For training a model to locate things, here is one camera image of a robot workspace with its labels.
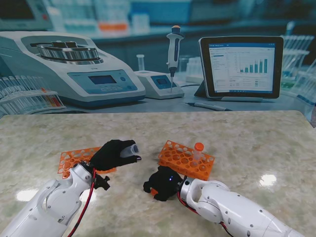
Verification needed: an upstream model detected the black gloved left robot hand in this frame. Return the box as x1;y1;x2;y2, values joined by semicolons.
88;139;143;171

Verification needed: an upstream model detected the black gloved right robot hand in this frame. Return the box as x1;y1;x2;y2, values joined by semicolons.
143;165;186;202

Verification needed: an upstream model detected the clear plastic test tube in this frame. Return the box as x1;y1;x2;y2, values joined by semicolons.
193;149;204;164
120;144;140;158

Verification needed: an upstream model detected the orange test tube rack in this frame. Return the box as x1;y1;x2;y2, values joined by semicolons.
58;147;117;178
157;140;215;181

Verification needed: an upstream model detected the printed laboratory backdrop banner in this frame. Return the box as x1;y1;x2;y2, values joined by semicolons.
0;0;316;128

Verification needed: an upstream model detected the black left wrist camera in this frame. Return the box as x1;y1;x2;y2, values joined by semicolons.
93;174;111;191

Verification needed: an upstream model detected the red black right arm cable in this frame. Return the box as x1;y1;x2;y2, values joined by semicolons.
176;191;234;237

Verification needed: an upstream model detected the red black arm cable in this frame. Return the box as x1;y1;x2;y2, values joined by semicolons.
176;191;234;237
66;167;97;237

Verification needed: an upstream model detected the red black left arm cable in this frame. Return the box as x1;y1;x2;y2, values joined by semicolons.
66;167;97;237

